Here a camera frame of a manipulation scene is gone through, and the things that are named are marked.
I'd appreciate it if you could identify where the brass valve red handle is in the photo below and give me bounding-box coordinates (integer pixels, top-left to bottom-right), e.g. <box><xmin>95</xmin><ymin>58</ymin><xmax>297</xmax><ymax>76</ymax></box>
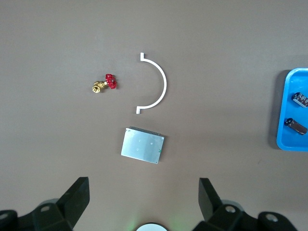
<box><xmin>91</xmin><ymin>73</ymin><xmax>118</xmax><ymax>94</ymax></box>

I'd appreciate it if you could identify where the blue plastic tray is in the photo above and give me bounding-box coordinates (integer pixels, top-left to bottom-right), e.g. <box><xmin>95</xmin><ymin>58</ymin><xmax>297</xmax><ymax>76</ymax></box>
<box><xmin>276</xmin><ymin>67</ymin><xmax>308</xmax><ymax>152</ymax></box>

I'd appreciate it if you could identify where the brown electrolytic capacitor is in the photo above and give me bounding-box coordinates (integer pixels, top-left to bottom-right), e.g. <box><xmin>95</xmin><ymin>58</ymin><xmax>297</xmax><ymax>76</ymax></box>
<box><xmin>283</xmin><ymin>117</ymin><xmax>308</xmax><ymax>136</ymax></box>

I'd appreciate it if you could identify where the brown table cover mat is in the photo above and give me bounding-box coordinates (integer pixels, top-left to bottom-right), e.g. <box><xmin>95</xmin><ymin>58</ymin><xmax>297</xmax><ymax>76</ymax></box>
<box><xmin>0</xmin><ymin>0</ymin><xmax>308</xmax><ymax>231</ymax></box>

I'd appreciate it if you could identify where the black printed electrolytic capacitor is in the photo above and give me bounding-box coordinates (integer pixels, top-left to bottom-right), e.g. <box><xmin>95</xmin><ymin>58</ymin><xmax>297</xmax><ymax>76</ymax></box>
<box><xmin>291</xmin><ymin>91</ymin><xmax>308</xmax><ymax>107</ymax></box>

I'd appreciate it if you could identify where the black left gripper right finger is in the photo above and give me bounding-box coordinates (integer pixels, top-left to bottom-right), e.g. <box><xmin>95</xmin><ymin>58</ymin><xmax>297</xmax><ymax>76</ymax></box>
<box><xmin>193</xmin><ymin>178</ymin><xmax>295</xmax><ymax>231</ymax></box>

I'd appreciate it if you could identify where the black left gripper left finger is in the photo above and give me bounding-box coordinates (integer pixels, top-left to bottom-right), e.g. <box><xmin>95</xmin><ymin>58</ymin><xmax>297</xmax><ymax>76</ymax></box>
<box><xmin>0</xmin><ymin>177</ymin><xmax>90</xmax><ymax>231</ymax></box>

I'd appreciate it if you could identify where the white curved bracket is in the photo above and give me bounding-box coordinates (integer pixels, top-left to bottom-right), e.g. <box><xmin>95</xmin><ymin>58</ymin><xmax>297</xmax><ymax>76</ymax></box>
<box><xmin>136</xmin><ymin>52</ymin><xmax>167</xmax><ymax>115</ymax></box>

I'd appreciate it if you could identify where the silver metal box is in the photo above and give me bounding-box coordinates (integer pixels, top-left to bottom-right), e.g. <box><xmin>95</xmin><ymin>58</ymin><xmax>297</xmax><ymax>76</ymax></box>
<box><xmin>120</xmin><ymin>127</ymin><xmax>166</xmax><ymax>165</ymax></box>

